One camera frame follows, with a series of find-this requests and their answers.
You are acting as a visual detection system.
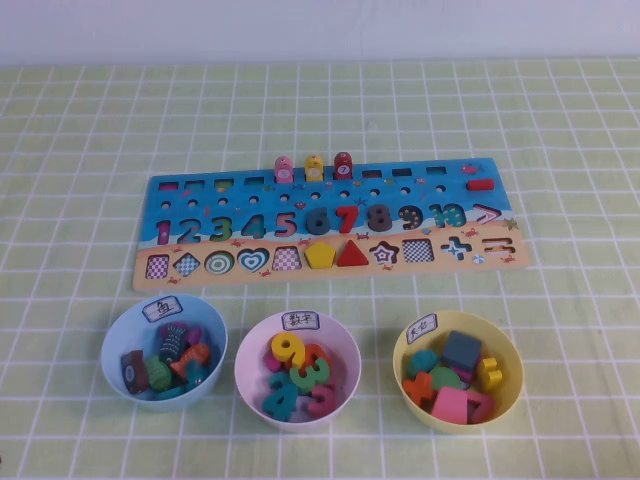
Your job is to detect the pink greater-than sign piece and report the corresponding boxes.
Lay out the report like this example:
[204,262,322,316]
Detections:
[464,389,496,425]

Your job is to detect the yellow bowl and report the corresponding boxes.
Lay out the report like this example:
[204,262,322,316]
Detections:
[392,310,524,434]

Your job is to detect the pink trapezoid piece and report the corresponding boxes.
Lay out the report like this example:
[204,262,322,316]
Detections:
[430,385,469,422]

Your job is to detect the orange plus sign piece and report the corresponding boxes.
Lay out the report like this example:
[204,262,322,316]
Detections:
[402,372,435,406]

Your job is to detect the pink bowl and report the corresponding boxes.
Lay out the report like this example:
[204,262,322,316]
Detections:
[234,310,362,432]

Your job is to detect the yellow equals sign piece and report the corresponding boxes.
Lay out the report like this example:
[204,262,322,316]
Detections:
[474,355,504,394]

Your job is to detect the teal number two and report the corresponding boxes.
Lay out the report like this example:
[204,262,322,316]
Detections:
[268,370,296,394]

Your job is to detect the orange fish piece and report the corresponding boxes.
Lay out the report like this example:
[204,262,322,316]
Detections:
[170,342,211,381]

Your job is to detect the red triangle piece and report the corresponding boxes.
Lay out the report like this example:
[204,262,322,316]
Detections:
[336,239,371,268]

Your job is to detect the green number three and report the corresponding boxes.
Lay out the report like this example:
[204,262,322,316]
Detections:
[288,357,330,394]

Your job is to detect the red fish peg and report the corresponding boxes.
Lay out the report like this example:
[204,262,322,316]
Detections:
[333,151,355,180]

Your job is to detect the orange number piece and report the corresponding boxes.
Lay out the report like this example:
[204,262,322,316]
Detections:
[304,343,332,374]

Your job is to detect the red number seven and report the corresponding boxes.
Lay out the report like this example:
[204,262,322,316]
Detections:
[335,204,362,235]

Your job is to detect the dark blue number six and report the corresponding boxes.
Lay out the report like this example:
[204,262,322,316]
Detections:
[304,207,335,236]

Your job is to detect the green fish piece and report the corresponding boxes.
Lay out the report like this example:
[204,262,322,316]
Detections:
[143,355,175,392]

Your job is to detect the paper label on blue bowl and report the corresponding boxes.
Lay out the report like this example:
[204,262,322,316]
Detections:
[142,295,190,324]

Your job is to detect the pink number five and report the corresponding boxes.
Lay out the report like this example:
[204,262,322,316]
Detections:
[307,383,337,419]

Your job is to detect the yellow number nine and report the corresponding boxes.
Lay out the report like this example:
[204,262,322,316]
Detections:
[270,332,306,371]

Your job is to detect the wooden number puzzle board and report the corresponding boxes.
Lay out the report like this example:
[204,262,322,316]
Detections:
[131,157,527,291]

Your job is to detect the gray blue square piece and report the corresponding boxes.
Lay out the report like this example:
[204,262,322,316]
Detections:
[440,329,482,374]

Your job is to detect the paper label on yellow bowl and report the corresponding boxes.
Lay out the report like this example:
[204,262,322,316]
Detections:
[406,313,439,344]

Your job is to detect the light blue bowl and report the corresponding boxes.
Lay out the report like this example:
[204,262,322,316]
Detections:
[100,293,229,412]

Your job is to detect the paper label on pink bowl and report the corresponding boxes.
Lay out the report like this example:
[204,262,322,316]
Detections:
[282,310,320,332]

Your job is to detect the black striped fish piece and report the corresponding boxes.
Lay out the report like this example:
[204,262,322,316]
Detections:
[158,322,189,364]

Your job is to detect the gray number eight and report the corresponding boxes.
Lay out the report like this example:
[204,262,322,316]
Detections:
[366,204,396,234]

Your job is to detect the teal shape piece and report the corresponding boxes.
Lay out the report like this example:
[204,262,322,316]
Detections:
[406,349,441,380]

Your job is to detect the magenta shape piece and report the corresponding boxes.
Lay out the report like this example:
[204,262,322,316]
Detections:
[457,354,484,384]

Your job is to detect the pink fish peg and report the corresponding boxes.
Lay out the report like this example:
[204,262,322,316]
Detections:
[273,155,295,183]

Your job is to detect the green round piece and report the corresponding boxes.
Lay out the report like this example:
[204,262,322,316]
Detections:
[429,366,466,391]

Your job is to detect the yellow pentagon piece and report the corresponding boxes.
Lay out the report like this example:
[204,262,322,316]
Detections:
[305,241,337,270]

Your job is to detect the teal number four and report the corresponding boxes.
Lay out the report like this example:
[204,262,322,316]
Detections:
[261,382,299,422]

